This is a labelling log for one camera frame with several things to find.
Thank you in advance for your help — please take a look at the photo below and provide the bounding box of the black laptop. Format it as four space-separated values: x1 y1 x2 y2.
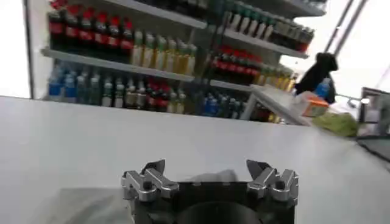
355 86 390 163

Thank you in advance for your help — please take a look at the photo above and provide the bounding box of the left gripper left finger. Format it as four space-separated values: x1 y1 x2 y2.
121 159 180 203

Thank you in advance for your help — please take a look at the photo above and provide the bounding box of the orange tissue box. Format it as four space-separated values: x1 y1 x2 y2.
296 91 330 118

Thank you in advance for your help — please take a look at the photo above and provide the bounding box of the person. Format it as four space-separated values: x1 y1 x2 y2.
293 52 339 105

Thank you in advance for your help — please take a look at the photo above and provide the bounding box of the shelf rack with bottles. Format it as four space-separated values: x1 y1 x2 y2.
194 0 327 124
24 0 222 116

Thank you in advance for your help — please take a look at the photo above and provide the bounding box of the white side table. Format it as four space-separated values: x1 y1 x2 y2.
239 84 315 127

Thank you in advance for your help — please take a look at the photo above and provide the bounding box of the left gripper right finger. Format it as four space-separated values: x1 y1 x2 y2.
246 159 299 203

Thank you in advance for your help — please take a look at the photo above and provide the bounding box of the green crumpled cloth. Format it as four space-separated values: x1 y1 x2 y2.
311 111 360 138

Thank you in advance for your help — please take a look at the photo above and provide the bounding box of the blue water bottle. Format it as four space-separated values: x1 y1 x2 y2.
314 77 332 99

